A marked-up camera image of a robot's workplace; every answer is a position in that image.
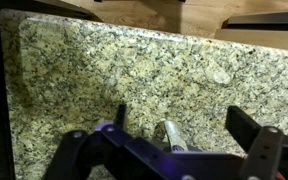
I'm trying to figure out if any small silver cylinder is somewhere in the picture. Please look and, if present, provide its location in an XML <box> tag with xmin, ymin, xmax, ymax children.
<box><xmin>163</xmin><ymin>119</ymin><xmax>189</xmax><ymax>153</ymax></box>

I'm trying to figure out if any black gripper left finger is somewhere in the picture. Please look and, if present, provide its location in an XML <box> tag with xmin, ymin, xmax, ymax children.
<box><xmin>43</xmin><ymin>103</ymin><xmax>135</xmax><ymax>180</ymax></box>

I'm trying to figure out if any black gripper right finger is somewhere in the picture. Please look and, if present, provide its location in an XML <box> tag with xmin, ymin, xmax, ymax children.
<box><xmin>225</xmin><ymin>105</ymin><xmax>285</xmax><ymax>180</ymax></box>

